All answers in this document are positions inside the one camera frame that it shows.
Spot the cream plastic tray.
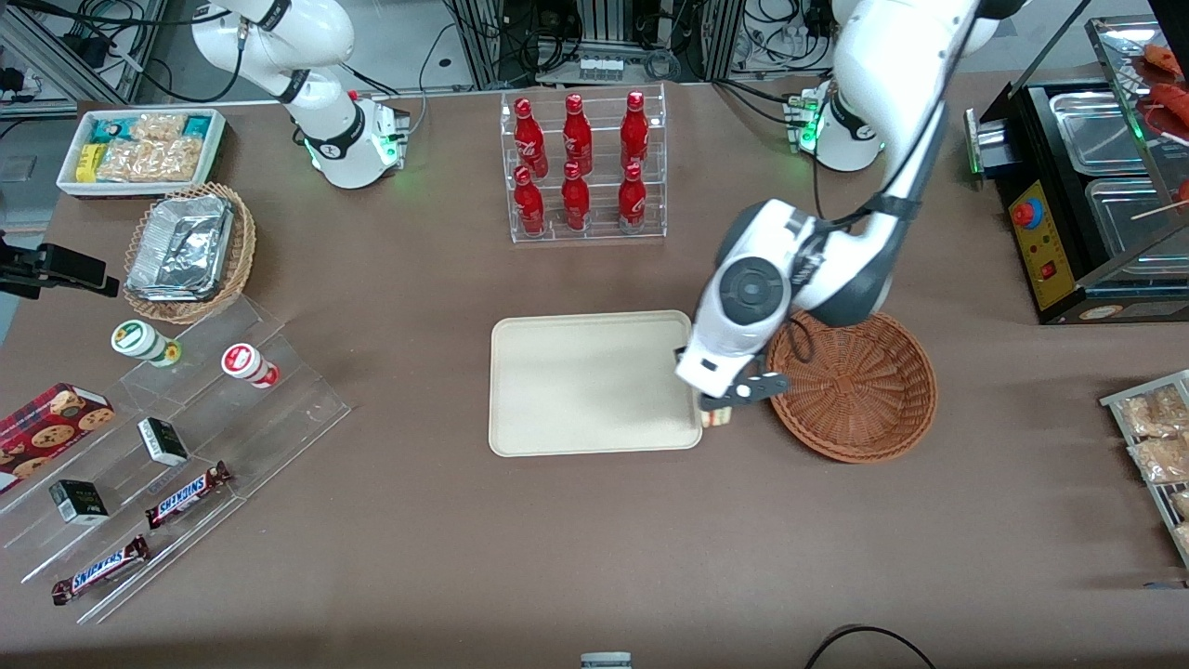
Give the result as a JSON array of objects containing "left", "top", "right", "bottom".
[{"left": 489, "top": 309, "right": 704, "bottom": 459}]

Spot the brown wicker basket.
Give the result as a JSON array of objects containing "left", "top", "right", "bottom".
[{"left": 766, "top": 311, "right": 939, "bottom": 464}]

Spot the light wicker basket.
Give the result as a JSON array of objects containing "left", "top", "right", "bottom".
[{"left": 123, "top": 182, "right": 257, "bottom": 326}]

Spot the tray of packaged snacks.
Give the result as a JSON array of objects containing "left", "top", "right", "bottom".
[{"left": 1099, "top": 370, "right": 1189, "bottom": 570}]

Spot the green lid cup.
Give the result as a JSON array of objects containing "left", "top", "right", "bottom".
[{"left": 111, "top": 319, "right": 182, "bottom": 368}]

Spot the silver foil container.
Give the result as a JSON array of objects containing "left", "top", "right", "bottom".
[{"left": 126, "top": 193, "right": 235, "bottom": 303}]

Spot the white snack bin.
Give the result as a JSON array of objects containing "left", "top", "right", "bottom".
[{"left": 56, "top": 107, "right": 229, "bottom": 201}]

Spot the clear bag of crackers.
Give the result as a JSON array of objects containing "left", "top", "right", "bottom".
[
  {"left": 149, "top": 138, "right": 203, "bottom": 182},
  {"left": 96, "top": 139, "right": 154, "bottom": 184},
  {"left": 128, "top": 112, "right": 189, "bottom": 143}
]

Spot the red plaid cookie box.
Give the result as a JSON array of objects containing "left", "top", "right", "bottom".
[{"left": 0, "top": 382, "right": 116, "bottom": 495}]

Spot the red cola bottle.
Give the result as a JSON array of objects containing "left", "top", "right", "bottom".
[
  {"left": 620, "top": 90, "right": 650, "bottom": 173},
  {"left": 513, "top": 97, "right": 550, "bottom": 177},
  {"left": 618, "top": 162, "right": 648, "bottom": 230},
  {"left": 562, "top": 93, "right": 594, "bottom": 176},
  {"left": 513, "top": 165, "right": 547, "bottom": 236},
  {"left": 560, "top": 162, "right": 592, "bottom": 232}
]

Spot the clear acrylic bottle rack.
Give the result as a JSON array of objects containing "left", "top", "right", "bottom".
[{"left": 500, "top": 82, "right": 668, "bottom": 244}]

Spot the red lid cup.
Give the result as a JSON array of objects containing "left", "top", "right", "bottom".
[{"left": 220, "top": 343, "right": 281, "bottom": 389}]

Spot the small black box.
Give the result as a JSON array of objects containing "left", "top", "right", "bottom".
[
  {"left": 48, "top": 479, "right": 111, "bottom": 527},
  {"left": 137, "top": 417, "right": 189, "bottom": 467}
]

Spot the Snickers bar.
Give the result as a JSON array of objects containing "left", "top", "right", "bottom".
[
  {"left": 144, "top": 460, "right": 233, "bottom": 531},
  {"left": 51, "top": 534, "right": 151, "bottom": 607}
]

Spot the clear acrylic stepped shelf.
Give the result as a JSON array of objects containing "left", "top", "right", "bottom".
[{"left": 0, "top": 295, "right": 352, "bottom": 625}]

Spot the black food warmer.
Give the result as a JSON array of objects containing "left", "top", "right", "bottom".
[{"left": 964, "top": 14, "right": 1189, "bottom": 326}]

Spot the steel warmer pan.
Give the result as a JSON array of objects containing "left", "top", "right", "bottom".
[
  {"left": 1084, "top": 177, "right": 1189, "bottom": 280},
  {"left": 1048, "top": 90, "right": 1148, "bottom": 177}
]

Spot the wooden skewer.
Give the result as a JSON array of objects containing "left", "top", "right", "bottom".
[{"left": 1131, "top": 181, "right": 1189, "bottom": 221}]

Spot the red sausage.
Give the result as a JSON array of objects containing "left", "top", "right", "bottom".
[
  {"left": 1143, "top": 44, "right": 1189, "bottom": 80},
  {"left": 1147, "top": 82, "right": 1189, "bottom": 140}
]

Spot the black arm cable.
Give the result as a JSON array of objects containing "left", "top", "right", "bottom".
[{"left": 810, "top": 165, "right": 879, "bottom": 224}]

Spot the aluminium frame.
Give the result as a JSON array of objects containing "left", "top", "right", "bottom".
[{"left": 0, "top": 0, "right": 168, "bottom": 105}]

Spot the black looped cable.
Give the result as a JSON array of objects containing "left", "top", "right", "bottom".
[{"left": 804, "top": 624, "right": 939, "bottom": 669}]

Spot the aluminium extrusion post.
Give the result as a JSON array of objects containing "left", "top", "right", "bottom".
[
  {"left": 701, "top": 0, "right": 739, "bottom": 83},
  {"left": 460, "top": 0, "right": 507, "bottom": 91}
]

